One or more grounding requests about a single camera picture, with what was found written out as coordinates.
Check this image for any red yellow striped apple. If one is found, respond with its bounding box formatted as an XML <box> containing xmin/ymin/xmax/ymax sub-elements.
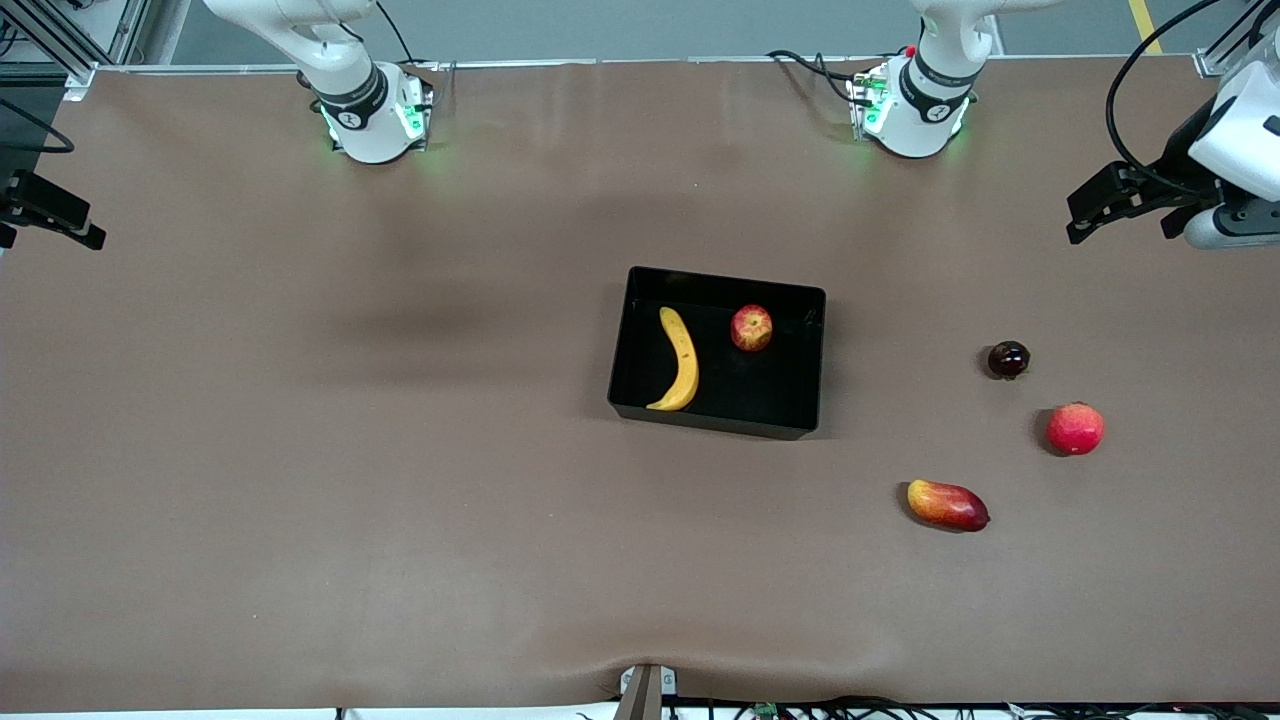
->
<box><xmin>729</xmin><ymin>304</ymin><xmax>774</xmax><ymax>353</ymax></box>

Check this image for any yellow banana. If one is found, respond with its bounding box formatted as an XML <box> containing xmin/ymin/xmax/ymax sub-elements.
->
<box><xmin>646</xmin><ymin>306</ymin><xmax>700</xmax><ymax>412</ymax></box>

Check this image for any black plastic box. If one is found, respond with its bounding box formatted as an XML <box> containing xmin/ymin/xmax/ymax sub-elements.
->
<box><xmin>607</xmin><ymin>265</ymin><xmax>828</xmax><ymax>442</ymax></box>

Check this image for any dark purple mangosteen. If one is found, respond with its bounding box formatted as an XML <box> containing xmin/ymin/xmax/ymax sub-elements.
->
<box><xmin>987</xmin><ymin>340</ymin><xmax>1032</xmax><ymax>381</ymax></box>

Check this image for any red pomegranate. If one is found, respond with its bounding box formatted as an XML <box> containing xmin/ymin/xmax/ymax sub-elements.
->
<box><xmin>1046</xmin><ymin>401</ymin><xmax>1106</xmax><ymax>457</ymax></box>

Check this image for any red yellow mango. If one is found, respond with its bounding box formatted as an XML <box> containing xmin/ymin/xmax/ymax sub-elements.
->
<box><xmin>907</xmin><ymin>479</ymin><xmax>991</xmax><ymax>533</ymax></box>

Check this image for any brown table mat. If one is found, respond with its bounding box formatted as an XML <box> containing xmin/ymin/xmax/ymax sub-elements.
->
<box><xmin>0</xmin><ymin>55</ymin><xmax>1280</xmax><ymax>713</ymax></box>

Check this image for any metal table edge clamp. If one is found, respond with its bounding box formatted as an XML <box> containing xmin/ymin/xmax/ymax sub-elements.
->
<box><xmin>620</xmin><ymin>665</ymin><xmax>679</xmax><ymax>720</ymax></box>

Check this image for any aluminium frame profile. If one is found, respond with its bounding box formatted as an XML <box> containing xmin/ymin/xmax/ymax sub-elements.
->
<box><xmin>0</xmin><ymin>0</ymin><xmax>151</xmax><ymax>96</ymax></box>
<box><xmin>1195</xmin><ymin>0</ymin><xmax>1280</xmax><ymax>79</ymax></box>

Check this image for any black left arm base cable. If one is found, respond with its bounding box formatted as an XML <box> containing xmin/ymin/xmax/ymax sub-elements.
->
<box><xmin>768</xmin><ymin>48</ymin><xmax>863</xmax><ymax>106</ymax></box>

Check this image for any black arm base cable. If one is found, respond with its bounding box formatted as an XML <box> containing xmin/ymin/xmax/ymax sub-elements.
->
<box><xmin>375</xmin><ymin>0</ymin><xmax>441</xmax><ymax>71</ymax></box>
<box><xmin>768</xmin><ymin>48</ymin><xmax>863</xmax><ymax>106</ymax></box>

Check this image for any black right arm base cable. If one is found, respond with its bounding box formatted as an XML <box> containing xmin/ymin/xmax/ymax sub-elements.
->
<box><xmin>375</xmin><ymin>0</ymin><xmax>441</xmax><ymax>71</ymax></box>

